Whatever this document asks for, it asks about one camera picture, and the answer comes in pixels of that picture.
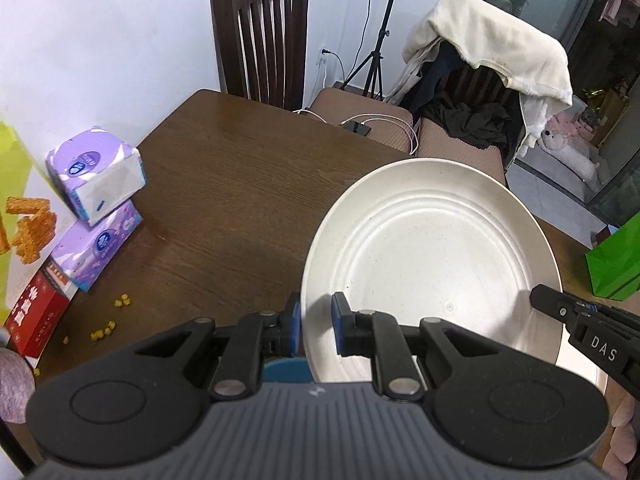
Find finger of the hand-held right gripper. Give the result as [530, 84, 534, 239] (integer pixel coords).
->
[530, 284, 585, 332]

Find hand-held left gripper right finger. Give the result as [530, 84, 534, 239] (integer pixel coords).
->
[331, 291, 506, 403]

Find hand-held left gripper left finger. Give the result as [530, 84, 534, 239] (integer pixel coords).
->
[134, 292, 303, 402]

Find blue bowl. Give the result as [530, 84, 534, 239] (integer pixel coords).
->
[262, 357, 312, 384]

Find person's right forearm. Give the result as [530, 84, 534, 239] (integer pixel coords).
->
[612, 400, 640, 480]

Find green paper bag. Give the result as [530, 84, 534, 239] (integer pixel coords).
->
[585, 212, 640, 301]

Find white plush toy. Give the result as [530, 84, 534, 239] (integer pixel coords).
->
[542, 130, 601, 191]

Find scattered yellow crumbs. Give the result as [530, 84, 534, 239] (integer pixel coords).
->
[32, 235, 166, 378]

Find black clothes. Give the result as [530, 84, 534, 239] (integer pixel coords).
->
[425, 95, 526, 151]

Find purple tissue pack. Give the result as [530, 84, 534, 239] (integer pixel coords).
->
[45, 125, 150, 227]
[51, 199, 143, 293]

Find dark wooden chair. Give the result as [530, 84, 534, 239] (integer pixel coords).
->
[442, 62, 518, 113]
[209, 0, 311, 111]

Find red box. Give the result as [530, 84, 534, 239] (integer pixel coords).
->
[4, 255, 71, 358]

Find chair draped with clothes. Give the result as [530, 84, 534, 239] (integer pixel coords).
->
[402, 0, 573, 106]

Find black tripod stand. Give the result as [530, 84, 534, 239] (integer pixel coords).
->
[340, 0, 408, 101]

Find yellow-green snack box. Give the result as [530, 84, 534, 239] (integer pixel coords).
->
[0, 119, 71, 311]

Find white cable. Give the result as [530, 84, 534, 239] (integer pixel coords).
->
[292, 107, 418, 156]

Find white wall outlet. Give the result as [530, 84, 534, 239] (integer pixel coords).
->
[316, 45, 332, 92]

